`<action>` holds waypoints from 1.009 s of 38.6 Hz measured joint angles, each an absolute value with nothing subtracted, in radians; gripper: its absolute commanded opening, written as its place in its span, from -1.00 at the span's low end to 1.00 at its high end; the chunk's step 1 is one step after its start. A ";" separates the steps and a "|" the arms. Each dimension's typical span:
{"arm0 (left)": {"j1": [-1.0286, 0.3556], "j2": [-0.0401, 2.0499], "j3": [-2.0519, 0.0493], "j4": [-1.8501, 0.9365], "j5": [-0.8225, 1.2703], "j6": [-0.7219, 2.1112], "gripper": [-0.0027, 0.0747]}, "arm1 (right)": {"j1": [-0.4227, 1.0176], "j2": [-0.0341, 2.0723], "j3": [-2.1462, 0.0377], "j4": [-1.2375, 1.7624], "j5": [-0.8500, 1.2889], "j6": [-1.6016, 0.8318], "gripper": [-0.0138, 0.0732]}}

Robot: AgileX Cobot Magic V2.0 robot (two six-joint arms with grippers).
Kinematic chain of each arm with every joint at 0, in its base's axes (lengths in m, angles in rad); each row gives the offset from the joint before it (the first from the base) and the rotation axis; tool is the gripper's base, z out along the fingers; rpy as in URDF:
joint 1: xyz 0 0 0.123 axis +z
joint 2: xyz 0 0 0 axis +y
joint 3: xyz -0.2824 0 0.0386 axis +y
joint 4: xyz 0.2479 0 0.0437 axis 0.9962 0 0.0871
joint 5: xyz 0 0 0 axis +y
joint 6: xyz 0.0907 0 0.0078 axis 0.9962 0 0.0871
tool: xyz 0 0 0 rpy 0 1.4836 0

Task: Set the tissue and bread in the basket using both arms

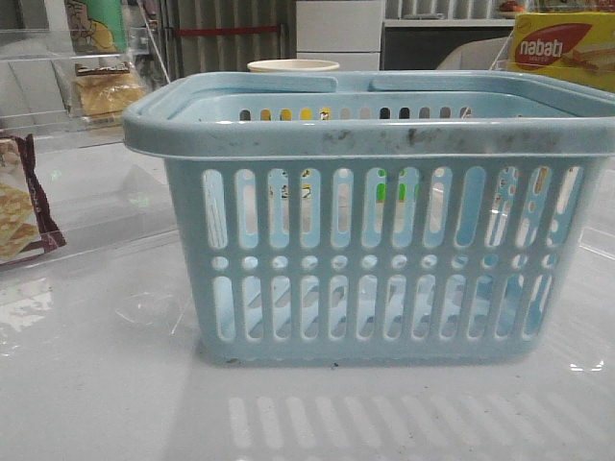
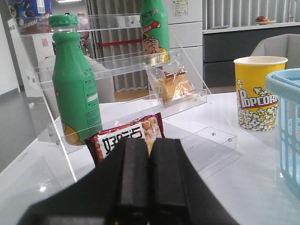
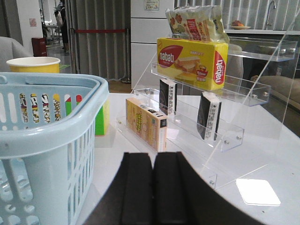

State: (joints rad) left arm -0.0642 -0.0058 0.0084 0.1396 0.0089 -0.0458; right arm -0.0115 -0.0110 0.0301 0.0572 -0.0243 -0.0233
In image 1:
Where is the brown wafer snack packet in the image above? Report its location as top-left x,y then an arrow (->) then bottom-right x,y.
1,134 -> 66,266

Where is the packaged bread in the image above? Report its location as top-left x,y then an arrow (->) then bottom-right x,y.
74,61 -> 146,116

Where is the white cabinet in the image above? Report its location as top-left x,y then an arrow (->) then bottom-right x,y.
295,1 -> 385,71

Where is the green cartoon print box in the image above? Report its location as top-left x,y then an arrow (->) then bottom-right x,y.
64,0 -> 127,54

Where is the cream paper cup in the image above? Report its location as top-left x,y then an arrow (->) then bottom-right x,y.
247,59 -> 340,73

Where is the yellow nabati wafer box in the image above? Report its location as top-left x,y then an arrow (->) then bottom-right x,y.
506,12 -> 614,92

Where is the clear acrylic display shelf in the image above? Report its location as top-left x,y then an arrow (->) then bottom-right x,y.
1,27 -> 169,144

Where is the light blue plastic basket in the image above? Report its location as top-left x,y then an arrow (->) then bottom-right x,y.
123,71 -> 614,362

